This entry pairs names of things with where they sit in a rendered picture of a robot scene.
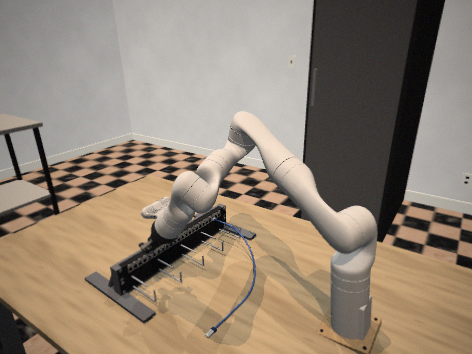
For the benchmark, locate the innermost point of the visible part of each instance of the white and dark blue plug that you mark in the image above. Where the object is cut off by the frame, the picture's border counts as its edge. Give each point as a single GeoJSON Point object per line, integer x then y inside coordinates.
{"type": "Point", "coordinates": [210, 332]}

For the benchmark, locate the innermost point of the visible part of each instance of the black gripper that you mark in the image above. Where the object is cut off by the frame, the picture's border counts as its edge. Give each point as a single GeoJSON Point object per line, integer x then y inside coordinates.
{"type": "Point", "coordinates": [154, 241]}

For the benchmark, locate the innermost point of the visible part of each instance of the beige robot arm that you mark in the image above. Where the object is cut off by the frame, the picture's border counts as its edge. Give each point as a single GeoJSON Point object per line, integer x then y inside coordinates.
{"type": "Point", "coordinates": [345, 231]}

